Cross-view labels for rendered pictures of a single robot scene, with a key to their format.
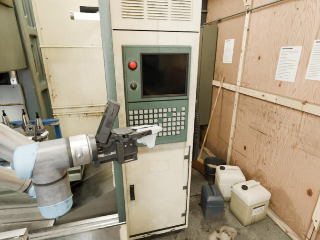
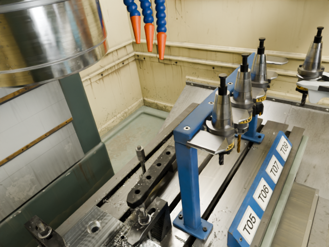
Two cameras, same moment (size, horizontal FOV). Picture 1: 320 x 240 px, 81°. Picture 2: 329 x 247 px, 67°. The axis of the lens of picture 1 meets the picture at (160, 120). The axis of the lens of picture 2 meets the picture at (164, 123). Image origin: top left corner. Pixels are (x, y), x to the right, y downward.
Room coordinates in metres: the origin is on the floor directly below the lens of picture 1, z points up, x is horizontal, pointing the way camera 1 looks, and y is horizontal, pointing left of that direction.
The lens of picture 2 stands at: (0.86, 1.44, 1.52)
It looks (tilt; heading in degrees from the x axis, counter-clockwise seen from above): 34 degrees down; 324
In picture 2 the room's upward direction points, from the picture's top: 8 degrees counter-clockwise
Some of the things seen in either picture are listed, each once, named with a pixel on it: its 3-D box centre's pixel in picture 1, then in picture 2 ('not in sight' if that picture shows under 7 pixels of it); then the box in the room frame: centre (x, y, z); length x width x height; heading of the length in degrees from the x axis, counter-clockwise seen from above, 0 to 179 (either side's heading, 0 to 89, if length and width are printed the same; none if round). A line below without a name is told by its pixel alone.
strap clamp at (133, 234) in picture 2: not in sight; (149, 226); (1.20, 1.28, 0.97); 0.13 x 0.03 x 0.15; 104
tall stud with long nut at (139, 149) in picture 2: not in sight; (142, 161); (1.41, 1.15, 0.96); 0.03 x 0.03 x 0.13
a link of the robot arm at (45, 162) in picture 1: (45, 158); not in sight; (0.39, 0.27, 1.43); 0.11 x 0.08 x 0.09; 118
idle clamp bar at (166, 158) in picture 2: not in sight; (155, 178); (1.35, 1.15, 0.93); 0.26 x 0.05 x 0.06; 109
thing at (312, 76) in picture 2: (40, 129); (310, 71); (1.10, 0.75, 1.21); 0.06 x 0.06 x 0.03
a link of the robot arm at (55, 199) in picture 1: (54, 188); not in sight; (0.40, 0.27, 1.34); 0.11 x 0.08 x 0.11; 28
